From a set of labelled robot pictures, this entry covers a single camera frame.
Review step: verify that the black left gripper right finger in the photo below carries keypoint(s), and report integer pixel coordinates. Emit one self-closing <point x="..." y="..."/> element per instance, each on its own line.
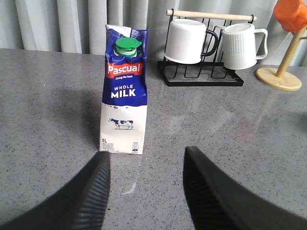
<point x="217" y="202"/>

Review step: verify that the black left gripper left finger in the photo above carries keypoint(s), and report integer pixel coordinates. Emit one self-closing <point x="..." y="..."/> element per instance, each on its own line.
<point x="79" y="205"/>

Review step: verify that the blue white milk carton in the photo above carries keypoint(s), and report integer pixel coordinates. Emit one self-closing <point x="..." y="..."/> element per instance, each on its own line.
<point x="124" y="98"/>

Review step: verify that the wooden mug tree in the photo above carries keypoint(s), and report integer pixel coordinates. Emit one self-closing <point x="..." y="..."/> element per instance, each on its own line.
<point x="280" y="78"/>

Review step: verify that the white ribbed mug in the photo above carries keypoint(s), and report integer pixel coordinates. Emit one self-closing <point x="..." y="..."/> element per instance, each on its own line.
<point x="239" y="46"/>

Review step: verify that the grey curtain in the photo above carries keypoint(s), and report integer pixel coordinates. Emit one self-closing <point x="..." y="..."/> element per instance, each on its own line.
<point x="78" y="26"/>

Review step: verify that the orange mug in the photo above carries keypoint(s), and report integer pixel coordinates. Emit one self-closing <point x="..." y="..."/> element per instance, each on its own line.
<point x="291" y="14"/>

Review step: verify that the black wire mug rack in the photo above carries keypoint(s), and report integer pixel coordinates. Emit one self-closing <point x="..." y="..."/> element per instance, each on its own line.
<point x="210" y="71"/>

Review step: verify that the white mug black handle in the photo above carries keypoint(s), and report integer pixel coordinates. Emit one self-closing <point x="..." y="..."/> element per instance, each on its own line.
<point x="185" y="41"/>

